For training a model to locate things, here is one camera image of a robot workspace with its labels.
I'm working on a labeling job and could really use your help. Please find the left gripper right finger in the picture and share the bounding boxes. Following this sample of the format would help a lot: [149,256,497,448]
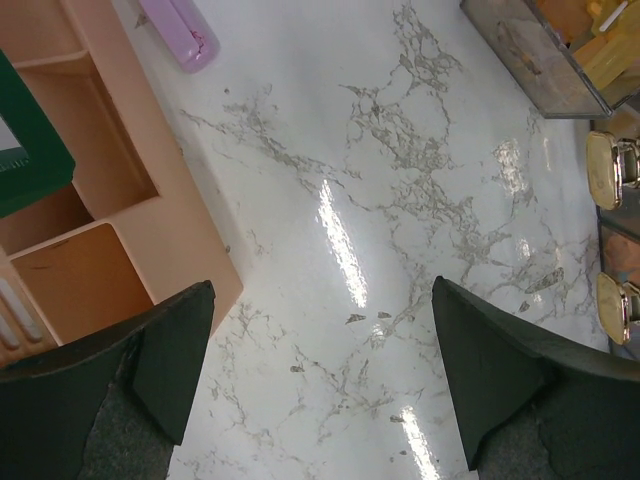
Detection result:
[432,277,639,479]

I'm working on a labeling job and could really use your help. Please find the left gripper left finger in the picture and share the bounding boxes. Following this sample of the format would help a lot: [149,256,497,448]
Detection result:
[1,281,215,479]

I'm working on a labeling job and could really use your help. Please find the clear four-compartment candy box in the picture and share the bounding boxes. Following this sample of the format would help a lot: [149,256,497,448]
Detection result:
[460,1,639,345]

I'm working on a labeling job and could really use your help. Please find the peach plastic file rack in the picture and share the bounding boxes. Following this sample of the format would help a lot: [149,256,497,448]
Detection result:
[1,1,242,364]

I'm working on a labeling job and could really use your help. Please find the purple highlighter pen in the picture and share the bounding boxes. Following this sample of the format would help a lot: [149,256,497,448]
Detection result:
[139,0,220,74]

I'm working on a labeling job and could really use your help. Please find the green ring binder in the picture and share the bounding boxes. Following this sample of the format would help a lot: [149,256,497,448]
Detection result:
[1,55,75,217]

